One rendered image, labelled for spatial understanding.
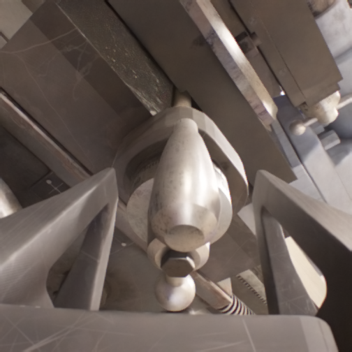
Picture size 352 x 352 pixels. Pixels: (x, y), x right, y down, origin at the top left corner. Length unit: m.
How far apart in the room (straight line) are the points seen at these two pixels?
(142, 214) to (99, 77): 0.10
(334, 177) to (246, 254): 0.37
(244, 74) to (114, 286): 0.28
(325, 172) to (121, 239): 0.43
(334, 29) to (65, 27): 0.48
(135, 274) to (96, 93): 0.21
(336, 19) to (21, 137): 0.52
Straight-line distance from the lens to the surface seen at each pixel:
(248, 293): 0.71
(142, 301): 0.41
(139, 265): 0.36
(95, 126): 0.25
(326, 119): 0.50
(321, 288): 0.77
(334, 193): 0.68
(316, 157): 0.61
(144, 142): 0.21
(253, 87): 0.34
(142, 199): 0.20
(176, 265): 0.18
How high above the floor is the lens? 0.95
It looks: 22 degrees down
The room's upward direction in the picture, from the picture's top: 59 degrees clockwise
